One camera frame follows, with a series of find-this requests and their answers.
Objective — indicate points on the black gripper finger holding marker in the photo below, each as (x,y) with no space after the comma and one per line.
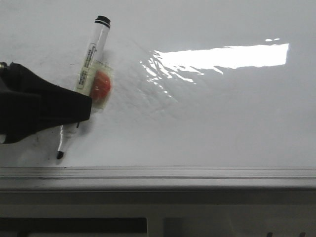
(29,104)

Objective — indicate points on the white black whiteboard marker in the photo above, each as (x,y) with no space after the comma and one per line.
(94,54)

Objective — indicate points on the white whiteboard with aluminium frame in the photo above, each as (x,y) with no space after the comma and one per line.
(206,94)

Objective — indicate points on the grey table frame below board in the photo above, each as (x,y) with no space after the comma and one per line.
(202,213)

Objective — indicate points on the red pad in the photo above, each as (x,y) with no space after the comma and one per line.
(99,84)

